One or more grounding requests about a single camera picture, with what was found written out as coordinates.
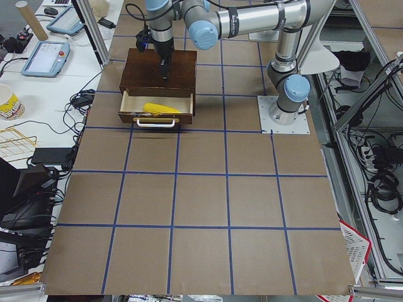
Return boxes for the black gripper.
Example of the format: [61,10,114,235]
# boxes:
[154,40,174,81]

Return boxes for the yellow corn cob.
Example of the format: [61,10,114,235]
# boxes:
[143,103,181,115]

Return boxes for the wooden drawer with white handle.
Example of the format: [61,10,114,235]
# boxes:
[118,91,195,128]

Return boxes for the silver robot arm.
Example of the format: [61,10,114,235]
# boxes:
[144,0,335,126]

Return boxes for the dark wooden drawer cabinet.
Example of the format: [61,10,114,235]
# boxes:
[118,48,197,124]

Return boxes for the black power adapter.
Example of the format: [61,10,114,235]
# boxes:
[98,18,116,29]

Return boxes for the far blue teach pendant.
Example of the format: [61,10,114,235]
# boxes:
[46,6,83,36]

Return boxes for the blue teach pendant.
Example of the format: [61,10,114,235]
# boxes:
[46,6,83,36]
[21,42,71,78]

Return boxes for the near blue teach pendant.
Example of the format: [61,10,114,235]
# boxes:
[21,42,71,78]

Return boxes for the computer mouse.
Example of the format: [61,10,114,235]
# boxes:
[43,7,59,16]

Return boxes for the cardboard tube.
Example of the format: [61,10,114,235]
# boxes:
[15,1,48,41]

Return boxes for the popcorn paper bucket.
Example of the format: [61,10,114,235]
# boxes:
[1,84,25,120]

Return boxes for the white plastic basket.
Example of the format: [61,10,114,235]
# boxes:
[339,220,372,283]

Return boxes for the aluminium frame post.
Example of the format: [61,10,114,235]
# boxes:
[72,0,110,66]

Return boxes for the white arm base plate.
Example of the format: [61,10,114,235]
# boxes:
[257,96,310,135]

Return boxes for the gold wire rack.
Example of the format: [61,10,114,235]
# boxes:
[1,128,37,162]

